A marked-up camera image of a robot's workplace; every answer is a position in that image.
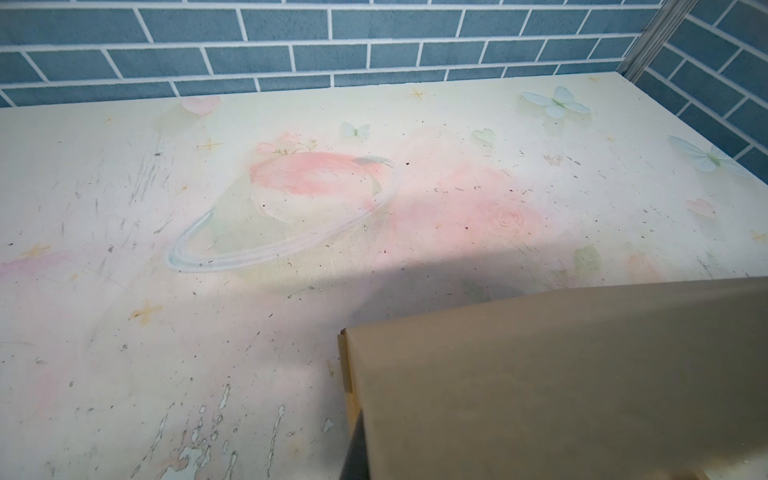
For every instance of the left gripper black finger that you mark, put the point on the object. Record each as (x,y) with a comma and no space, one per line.
(356,463)

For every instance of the brown cardboard paper box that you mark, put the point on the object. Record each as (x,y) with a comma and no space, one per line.
(648,381)

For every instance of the right aluminium corner post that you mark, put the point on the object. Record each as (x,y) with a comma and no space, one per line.
(664,24)

